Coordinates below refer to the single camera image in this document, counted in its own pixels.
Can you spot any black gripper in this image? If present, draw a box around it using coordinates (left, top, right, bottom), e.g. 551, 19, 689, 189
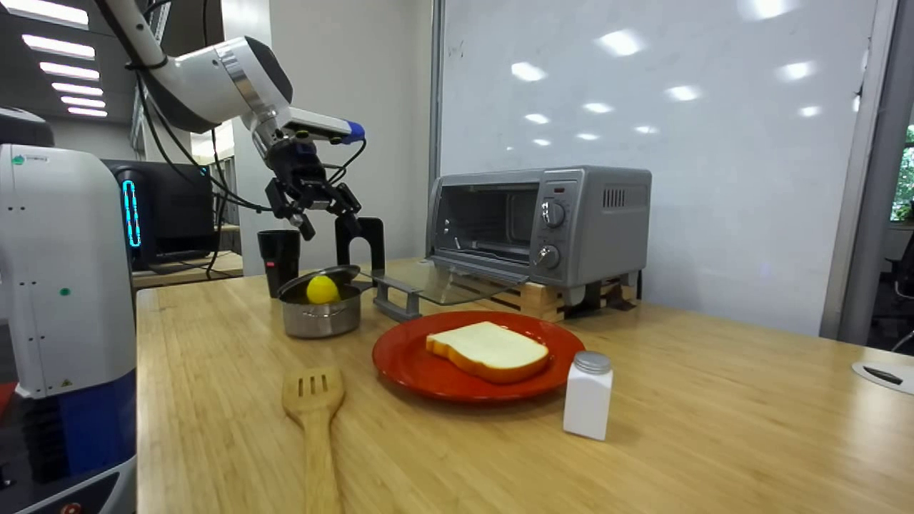
263, 139, 364, 242

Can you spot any steel pot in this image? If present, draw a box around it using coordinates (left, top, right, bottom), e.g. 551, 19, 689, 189
274, 275, 364, 342

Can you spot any black cup stand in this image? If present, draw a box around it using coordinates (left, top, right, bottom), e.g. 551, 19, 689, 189
330, 213, 387, 280

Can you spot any black plastic cup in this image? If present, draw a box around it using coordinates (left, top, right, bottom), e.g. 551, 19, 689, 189
254, 227, 303, 299

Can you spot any yellow lemon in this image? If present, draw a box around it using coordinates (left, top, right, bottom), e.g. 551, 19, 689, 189
303, 270, 342, 309

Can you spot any black computer with blue light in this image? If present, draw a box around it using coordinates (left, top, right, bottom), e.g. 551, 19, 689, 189
99, 156, 220, 275

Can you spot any red plate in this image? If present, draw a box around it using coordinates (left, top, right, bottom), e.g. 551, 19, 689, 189
367, 309, 589, 407

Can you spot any wooden slotted spatula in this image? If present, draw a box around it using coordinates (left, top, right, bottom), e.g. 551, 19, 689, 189
280, 364, 349, 514

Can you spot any white bread slice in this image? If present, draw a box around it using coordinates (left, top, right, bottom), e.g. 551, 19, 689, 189
422, 320, 553, 386

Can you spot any silver toaster oven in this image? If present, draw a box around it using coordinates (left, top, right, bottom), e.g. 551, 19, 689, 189
367, 166, 653, 323

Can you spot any white salt shaker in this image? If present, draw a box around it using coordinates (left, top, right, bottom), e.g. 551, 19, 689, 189
559, 347, 616, 442

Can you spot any large whiteboard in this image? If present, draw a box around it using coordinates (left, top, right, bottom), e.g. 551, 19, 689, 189
430, 0, 901, 337

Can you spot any black marker pen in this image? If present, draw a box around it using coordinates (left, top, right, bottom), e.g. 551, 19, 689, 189
860, 363, 904, 387

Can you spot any white table grommet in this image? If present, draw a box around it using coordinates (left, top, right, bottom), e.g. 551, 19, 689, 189
847, 352, 914, 397

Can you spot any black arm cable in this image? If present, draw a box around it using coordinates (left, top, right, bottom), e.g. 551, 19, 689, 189
132, 53, 367, 220

